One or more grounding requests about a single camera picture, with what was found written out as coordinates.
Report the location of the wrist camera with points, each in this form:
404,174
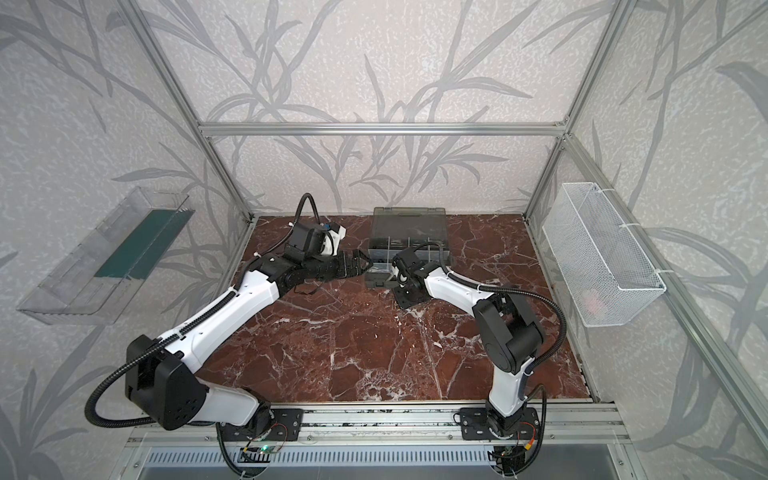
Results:
309,240
407,261

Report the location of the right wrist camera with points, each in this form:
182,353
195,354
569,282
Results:
407,261

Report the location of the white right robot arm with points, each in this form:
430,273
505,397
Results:
511,333

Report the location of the aluminium front rail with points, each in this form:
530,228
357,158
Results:
438,423

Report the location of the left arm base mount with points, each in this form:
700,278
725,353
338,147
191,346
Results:
278,425

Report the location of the aluminium frame post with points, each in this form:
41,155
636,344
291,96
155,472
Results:
615,26

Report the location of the aluminium back crossbar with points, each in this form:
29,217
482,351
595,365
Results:
221,129

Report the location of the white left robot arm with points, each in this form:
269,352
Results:
165,385

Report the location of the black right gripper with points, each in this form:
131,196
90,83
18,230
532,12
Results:
405,290

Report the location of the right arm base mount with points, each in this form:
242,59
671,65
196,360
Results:
487,424

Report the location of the grey plastic organizer box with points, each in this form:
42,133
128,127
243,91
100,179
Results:
397,228

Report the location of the clear plastic wall tray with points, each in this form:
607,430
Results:
95,282

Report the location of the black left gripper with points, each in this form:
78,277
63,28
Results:
335,264

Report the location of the white wire mesh basket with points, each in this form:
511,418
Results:
609,276

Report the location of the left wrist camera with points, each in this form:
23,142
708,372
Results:
309,240

